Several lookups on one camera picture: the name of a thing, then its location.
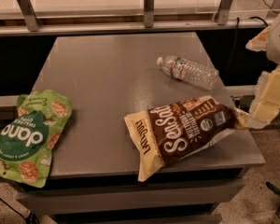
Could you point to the clear plastic water bottle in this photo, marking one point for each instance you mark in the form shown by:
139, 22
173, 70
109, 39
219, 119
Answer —
194, 73

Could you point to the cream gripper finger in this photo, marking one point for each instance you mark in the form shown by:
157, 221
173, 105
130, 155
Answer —
259, 42

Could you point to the green rice chips bag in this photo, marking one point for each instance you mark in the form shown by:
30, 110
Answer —
27, 142

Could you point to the cream foam padded gripper finger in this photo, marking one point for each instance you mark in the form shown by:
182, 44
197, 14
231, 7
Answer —
266, 105

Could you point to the grey drawer cabinet front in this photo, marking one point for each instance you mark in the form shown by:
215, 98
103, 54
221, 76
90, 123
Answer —
70, 201

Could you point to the brown sea salt chip bag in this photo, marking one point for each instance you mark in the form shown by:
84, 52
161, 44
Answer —
166, 134

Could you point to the metal railing frame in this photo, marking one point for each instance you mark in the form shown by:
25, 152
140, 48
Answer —
90, 17

